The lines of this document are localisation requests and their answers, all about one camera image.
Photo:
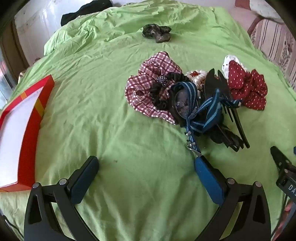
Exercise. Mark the green bed sheet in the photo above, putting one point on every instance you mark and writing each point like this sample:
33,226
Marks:
115,115

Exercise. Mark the dark camouflage scrunchie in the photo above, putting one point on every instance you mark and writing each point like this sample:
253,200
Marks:
157,32

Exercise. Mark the white floral pillow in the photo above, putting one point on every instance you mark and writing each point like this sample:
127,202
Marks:
266,9

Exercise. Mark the wooden door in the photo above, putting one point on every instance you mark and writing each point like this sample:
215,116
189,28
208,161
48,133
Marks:
13,48

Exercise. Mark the striped cushion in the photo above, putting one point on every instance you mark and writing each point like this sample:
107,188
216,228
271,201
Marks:
275,39

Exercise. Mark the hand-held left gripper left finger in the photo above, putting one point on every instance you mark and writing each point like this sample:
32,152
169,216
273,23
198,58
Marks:
84,178

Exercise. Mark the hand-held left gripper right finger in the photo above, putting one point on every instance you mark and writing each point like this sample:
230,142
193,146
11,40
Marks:
208,180

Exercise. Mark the black hair claw clip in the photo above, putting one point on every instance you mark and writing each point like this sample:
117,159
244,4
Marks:
233,111
227,139

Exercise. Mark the red white checked scrunchie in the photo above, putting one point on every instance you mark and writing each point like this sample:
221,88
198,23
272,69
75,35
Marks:
148,76

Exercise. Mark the white cherry print scrunchie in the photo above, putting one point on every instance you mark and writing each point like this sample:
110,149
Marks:
227,62

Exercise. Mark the black scrunchie with bead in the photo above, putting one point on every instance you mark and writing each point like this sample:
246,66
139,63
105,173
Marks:
159,92

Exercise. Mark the black cloth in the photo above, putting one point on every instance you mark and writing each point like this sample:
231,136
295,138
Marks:
85,10

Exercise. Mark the red cardboard box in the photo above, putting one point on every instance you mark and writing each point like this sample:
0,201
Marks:
30,139

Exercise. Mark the red dotted scrunchie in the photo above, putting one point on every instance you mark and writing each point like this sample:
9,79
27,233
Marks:
247,88

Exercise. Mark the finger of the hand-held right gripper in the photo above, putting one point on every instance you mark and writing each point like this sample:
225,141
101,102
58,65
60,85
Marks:
281,161

